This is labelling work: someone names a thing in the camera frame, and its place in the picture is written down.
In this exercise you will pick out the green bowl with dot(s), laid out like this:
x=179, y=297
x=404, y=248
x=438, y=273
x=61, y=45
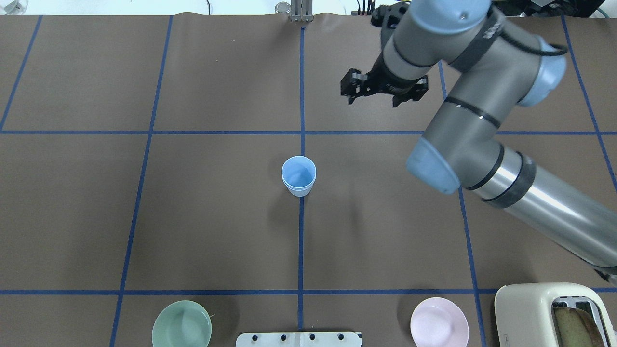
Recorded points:
x=183, y=323

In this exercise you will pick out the bread slice in toaster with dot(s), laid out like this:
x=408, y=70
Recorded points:
x=576, y=328

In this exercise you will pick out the cream toaster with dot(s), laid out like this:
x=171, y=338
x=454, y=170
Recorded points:
x=552, y=314

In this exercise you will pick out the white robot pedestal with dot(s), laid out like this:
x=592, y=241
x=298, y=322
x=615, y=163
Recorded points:
x=300, y=339

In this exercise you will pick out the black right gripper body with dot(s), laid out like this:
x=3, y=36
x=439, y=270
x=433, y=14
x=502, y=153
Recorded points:
x=385, y=83

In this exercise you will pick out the aluminium frame post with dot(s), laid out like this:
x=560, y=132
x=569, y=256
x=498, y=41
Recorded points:
x=301, y=11

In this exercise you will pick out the pink bowl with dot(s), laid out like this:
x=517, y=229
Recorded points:
x=439, y=322

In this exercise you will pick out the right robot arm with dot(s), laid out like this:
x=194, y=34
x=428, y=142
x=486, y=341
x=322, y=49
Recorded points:
x=501, y=66

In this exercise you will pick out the blue cup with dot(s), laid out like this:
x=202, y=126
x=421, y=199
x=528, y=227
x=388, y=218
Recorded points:
x=299, y=191
x=299, y=173

